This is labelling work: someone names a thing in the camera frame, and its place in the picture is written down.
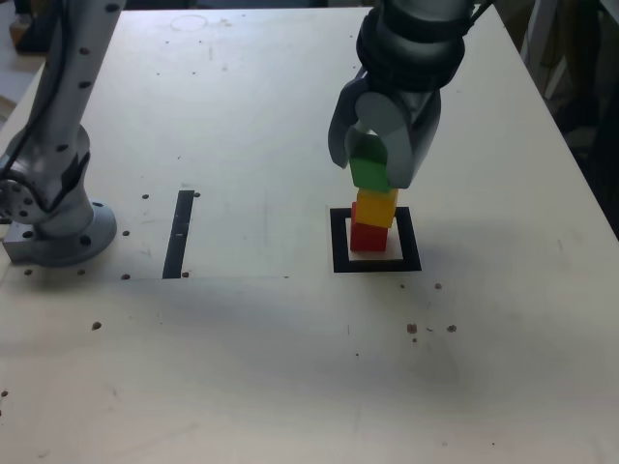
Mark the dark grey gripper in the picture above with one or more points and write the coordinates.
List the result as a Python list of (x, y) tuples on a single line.
[(416, 101)]

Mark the green cube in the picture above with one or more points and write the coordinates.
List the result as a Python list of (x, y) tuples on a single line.
[(370, 175)]

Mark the yellow cube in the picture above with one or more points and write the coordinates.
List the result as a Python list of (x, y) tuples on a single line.
[(377, 210)]

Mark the red cube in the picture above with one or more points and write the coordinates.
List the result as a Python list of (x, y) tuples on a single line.
[(367, 239)]

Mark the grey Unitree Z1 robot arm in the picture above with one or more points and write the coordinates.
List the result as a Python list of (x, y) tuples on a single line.
[(63, 96)]

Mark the black tape square outline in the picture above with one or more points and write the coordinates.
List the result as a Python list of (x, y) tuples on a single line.
[(411, 241)]

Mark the white leaning board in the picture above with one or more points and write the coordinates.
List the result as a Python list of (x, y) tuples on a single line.
[(532, 38)]

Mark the black tape strip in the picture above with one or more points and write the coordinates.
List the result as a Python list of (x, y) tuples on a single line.
[(176, 241)]

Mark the dark object beside table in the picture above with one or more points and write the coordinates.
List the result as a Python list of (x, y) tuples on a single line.
[(29, 38)]

